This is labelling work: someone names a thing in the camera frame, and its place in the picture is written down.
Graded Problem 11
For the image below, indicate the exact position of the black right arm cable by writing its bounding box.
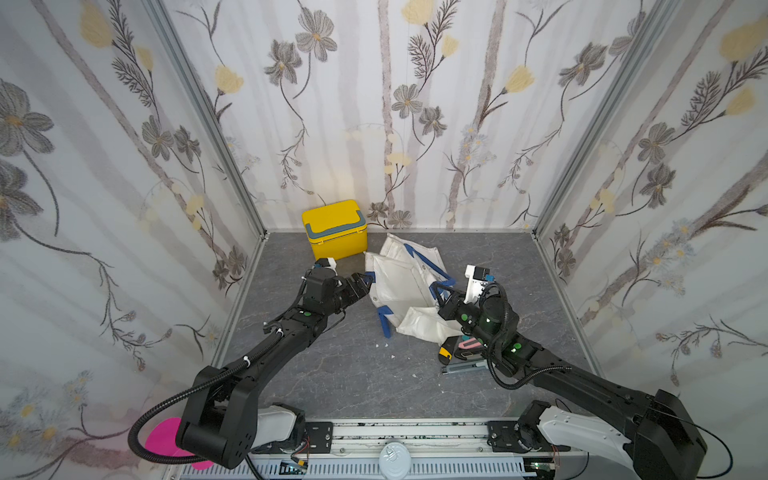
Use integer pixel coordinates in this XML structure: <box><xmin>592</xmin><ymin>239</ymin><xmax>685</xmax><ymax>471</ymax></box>
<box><xmin>659</xmin><ymin>407</ymin><xmax>734</xmax><ymax>480</ymax></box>

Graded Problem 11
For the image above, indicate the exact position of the black corrugated left cable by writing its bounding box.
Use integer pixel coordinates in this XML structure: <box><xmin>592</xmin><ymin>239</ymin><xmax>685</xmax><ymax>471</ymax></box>
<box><xmin>127</xmin><ymin>359</ymin><xmax>250</xmax><ymax>466</ymax></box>

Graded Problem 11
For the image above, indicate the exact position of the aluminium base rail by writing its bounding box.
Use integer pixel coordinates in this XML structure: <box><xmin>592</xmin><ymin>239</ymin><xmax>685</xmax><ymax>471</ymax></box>
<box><xmin>161</xmin><ymin>418</ymin><xmax>667</xmax><ymax>480</ymax></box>

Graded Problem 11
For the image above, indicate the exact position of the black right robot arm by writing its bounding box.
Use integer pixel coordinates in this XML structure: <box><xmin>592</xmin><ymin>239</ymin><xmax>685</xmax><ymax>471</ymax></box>
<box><xmin>430</xmin><ymin>282</ymin><xmax>708</xmax><ymax>479</ymax></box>

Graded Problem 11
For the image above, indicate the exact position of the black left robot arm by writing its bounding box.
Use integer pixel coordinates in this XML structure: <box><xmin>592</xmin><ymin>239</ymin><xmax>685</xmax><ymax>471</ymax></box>
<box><xmin>175</xmin><ymin>266</ymin><xmax>374</xmax><ymax>468</ymax></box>

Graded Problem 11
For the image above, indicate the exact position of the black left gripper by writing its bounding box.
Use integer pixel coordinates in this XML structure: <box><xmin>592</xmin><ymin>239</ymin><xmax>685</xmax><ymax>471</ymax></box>
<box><xmin>322</xmin><ymin>273</ymin><xmax>375</xmax><ymax>318</ymax></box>

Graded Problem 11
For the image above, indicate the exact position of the grey blue utility knife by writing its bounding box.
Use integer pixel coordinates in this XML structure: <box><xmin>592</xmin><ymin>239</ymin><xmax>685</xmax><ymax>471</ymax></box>
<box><xmin>441</xmin><ymin>361</ymin><xmax>487</xmax><ymax>375</ymax></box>

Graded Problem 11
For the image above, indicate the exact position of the yellow plastic box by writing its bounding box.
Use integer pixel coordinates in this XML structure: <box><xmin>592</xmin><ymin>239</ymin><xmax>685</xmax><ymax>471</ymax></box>
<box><xmin>301</xmin><ymin>200</ymin><xmax>368</xmax><ymax>260</ymax></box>

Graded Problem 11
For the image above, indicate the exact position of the magenta plastic funnel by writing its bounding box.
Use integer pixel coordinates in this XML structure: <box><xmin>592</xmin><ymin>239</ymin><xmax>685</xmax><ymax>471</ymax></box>
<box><xmin>144</xmin><ymin>417</ymin><xmax>191</xmax><ymax>457</ymax></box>

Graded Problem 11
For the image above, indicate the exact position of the white Doraemon tote bag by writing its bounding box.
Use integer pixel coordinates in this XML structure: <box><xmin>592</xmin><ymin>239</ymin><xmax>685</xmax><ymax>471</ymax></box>
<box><xmin>365</xmin><ymin>234</ymin><xmax>461</xmax><ymax>345</ymax></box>

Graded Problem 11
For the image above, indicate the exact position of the yellow black utility knife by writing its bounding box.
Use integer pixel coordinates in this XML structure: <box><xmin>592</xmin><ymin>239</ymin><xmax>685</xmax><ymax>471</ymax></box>
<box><xmin>438</xmin><ymin>336</ymin><xmax>460</xmax><ymax>366</ymax></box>

